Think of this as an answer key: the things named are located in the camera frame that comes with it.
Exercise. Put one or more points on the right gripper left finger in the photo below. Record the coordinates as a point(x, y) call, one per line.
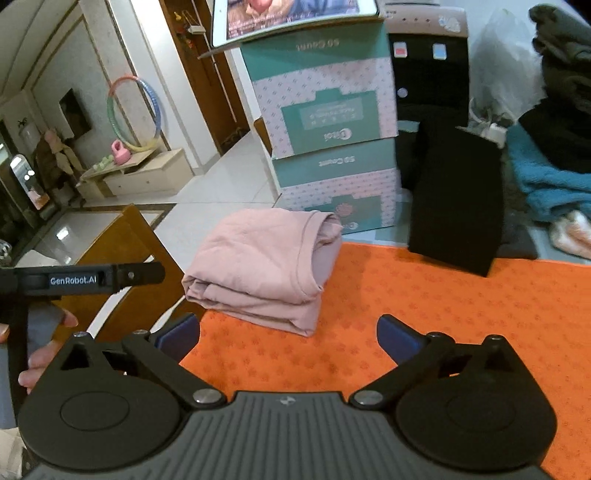
point(157, 356)

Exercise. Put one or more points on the tablet with white frame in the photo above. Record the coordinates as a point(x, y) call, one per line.
point(237, 21)

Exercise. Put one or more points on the black water dispenser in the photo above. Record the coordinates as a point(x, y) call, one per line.
point(430, 57)

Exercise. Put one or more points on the lower teal pink carton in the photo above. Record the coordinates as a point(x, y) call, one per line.
point(360, 183)

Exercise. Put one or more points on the brown wooden door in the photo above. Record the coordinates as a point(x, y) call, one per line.
point(209, 76)

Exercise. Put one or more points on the pink sweatshirt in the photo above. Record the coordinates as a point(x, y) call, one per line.
point(267, 267)

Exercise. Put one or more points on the white pink fluffy garment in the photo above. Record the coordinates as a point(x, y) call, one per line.
point(572, 234)

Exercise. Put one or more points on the low beige cabinet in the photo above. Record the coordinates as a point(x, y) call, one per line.
point(145, 172)

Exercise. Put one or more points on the wooden chair behind boxes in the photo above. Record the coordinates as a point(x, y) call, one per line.
point(261, 131)

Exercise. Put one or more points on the pink kettlebell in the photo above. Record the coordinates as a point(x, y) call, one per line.
point(120, 153)

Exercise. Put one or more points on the teal pink carton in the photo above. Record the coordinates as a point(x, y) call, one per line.
point(325, 87)
point(360, 183)

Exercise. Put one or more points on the wooden chair left side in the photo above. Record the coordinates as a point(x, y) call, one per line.
point(130, 240)

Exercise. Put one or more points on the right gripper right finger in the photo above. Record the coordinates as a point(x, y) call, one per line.
point(417, 357)

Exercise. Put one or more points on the colourful hula hoop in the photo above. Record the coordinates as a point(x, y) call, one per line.
point(134, 113)

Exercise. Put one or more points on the black folded garment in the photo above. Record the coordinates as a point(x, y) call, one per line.
point(561, 132)

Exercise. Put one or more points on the orange patterned table mat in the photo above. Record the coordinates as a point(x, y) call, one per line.
point(541, 307)

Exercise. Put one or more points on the teal knitted sweater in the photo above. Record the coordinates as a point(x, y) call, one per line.
point(550, 193)

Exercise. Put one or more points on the person's left hand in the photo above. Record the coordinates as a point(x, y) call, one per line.
point(40, 359)

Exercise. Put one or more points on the clear plastic bag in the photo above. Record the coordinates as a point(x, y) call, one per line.
point(506, 78)

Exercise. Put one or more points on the upper teal pink carton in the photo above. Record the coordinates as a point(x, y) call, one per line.
point(325, 87)

